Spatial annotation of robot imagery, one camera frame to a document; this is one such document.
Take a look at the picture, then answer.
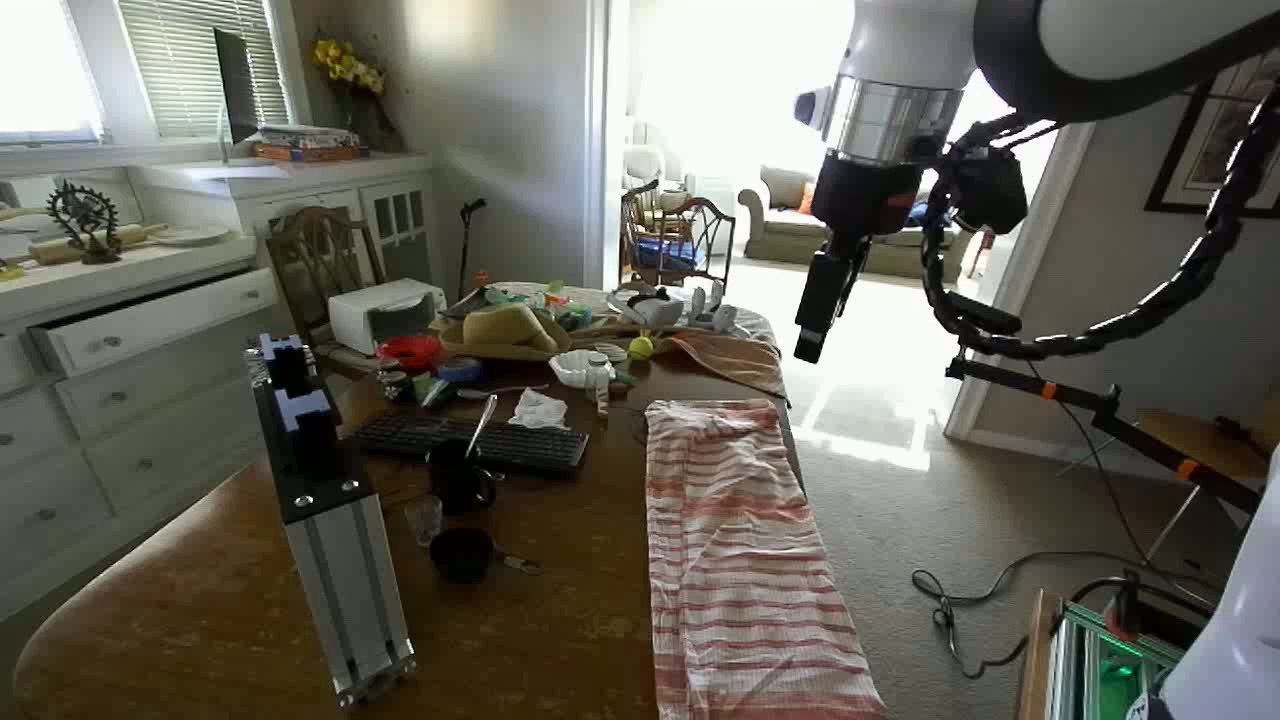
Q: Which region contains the black floor cable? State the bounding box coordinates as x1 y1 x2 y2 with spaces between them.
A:
906 548 1204 683

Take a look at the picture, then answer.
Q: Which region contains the red striped white tablecloth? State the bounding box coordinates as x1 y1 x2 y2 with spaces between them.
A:
644 400 889 720

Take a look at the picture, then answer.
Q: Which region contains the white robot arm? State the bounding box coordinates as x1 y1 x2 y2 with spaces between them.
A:
796 0 1280 365

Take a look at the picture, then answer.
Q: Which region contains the white crumpled paper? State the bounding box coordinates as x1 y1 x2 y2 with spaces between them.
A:
513 388 566 428

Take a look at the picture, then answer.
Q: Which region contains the yellow flower bouquet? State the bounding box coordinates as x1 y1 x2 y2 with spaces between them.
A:
312 38 399 148

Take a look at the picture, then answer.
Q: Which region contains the wooden dining chair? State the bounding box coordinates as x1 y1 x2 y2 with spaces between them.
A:
264 205 382 341

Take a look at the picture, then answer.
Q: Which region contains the yellow green ball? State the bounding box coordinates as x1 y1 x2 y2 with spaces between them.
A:
627 331 655 365

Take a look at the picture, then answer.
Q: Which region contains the white egg carton tray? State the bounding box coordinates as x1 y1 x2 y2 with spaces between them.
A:
547 348 614 388

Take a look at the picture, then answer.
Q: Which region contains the aluminium camera mount post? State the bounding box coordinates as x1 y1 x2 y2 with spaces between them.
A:
242 331 416 710

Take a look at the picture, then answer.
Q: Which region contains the black metal sculpture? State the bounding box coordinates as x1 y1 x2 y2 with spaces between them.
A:
48 179 119 266

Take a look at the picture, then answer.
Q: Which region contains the small black bowl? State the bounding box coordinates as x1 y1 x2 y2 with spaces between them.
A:
429 529 495 585

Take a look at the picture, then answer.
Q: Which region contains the wooden side workbench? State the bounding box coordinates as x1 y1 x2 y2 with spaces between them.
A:
1016 585 1204 720

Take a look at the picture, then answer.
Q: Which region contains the framed wall picture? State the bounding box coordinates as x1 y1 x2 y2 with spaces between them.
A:
1148 51 1280 211

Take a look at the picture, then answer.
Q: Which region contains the black computer keyboard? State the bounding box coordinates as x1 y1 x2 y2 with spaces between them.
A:
348 413 588 475

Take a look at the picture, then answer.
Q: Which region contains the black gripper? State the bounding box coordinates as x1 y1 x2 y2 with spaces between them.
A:
796 153 921 365

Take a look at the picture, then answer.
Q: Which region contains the white plastic bottle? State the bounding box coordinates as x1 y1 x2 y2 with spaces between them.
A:
591 375 613 421

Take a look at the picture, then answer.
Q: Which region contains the white box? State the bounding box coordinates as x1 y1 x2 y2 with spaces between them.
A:
327 282 449 357

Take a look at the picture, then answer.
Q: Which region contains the black camera tripod stand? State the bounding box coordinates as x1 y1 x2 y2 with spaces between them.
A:
949 353 1264 511

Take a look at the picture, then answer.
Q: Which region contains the beige sofa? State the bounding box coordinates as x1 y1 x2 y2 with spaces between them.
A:
736 166 923 282

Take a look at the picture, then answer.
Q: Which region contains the white drawer cabinet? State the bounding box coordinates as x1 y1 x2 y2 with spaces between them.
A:
0 157 432 617

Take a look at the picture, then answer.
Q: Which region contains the red object on table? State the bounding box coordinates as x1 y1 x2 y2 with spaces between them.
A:
377 335 445 374

